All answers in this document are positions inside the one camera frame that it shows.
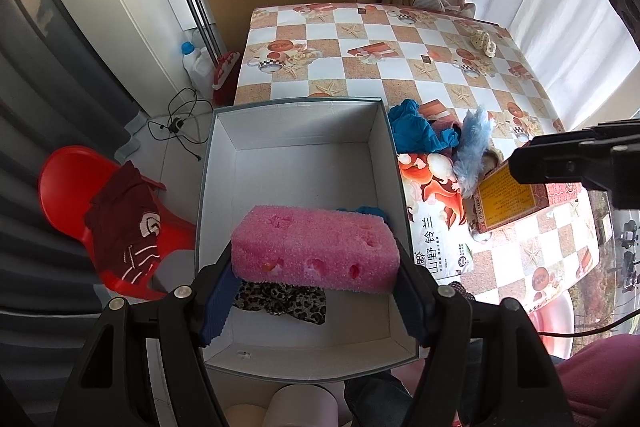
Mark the grey pleated curtain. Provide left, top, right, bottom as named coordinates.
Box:
left=0, top=0, right=146, bottom=318

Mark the person's dark trouser leg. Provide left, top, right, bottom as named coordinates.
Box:
left=345, top=372, right=416, bottom=427

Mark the white plastic jug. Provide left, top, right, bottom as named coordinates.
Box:
left=182, top=47, right=219, bottom=91

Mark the fluffy light blue cloth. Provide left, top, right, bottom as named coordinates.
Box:
left=452, top=105, right=496, bottom=198

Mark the teal blue cloth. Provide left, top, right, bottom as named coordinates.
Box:
left=387, top=98, right=463, bottom=154

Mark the leopard print cloth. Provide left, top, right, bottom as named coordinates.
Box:
left=234, top=281, right=328, bottom=325

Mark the red plastic chair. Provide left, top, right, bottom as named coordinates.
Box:
left=39, top=146, right=197, bottom=300

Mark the large toilet paper roll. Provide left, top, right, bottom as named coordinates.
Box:
left=262, top=384, right=347, bottom=427

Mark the white printed bag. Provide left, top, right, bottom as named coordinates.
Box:
left=397, top=151, right=476, bottom=278

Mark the red broom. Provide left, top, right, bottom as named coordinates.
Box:
left=174, top=0, right=244, bottom=108

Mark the grey white cardboard box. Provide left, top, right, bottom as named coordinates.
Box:
left=192, top=97, right=420, bottom=383

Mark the maroon sweater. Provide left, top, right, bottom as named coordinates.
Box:
left=84, top=161, right=167, bottom=285

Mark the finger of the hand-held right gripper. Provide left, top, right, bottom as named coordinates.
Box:
left=530, top=126, right=616, bottom=148
left=509, top=141, right=592, bottom=186

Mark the pink plastic stool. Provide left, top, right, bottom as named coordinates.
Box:
left=527, top=292, right=575, bottom=358

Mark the dark blue cloth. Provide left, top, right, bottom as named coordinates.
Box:
left=337, top=205, right=390, bottom=225

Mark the person's maroon clothing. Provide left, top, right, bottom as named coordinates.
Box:
left=550, top=334, right=640, bottom=427

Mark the pink sponge block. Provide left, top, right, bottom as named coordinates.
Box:
left=230, top=205, right=401, bottom=294

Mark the small toilet paper roll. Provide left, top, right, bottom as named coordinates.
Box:
left=225, top=403, right=268, bottom=427

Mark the yellow red flat carton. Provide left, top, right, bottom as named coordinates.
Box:
left=462, top=154, right=583, bottom=235

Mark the cream polka dot cloth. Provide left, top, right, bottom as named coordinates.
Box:
left=468, top=28, right=497, bottom=58

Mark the white curtain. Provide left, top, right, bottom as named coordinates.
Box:
left=405, top=0, right=640, bottom=128

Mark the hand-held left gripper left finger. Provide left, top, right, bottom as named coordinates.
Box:
left=60, top=252, right=241, bottom=427

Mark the black cable with adapter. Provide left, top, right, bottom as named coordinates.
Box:
left=147, top=87, right=213, bottom=160

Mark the black dotted cloth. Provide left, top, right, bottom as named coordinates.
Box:
left=446, top=281, right=476, bottom=303

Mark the checkered printed tablecloth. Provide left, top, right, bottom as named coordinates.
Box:
left=234, top=2, right=601, bottom=308

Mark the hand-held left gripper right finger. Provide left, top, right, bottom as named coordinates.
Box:
left=392, top=252, right=576, bottom=427

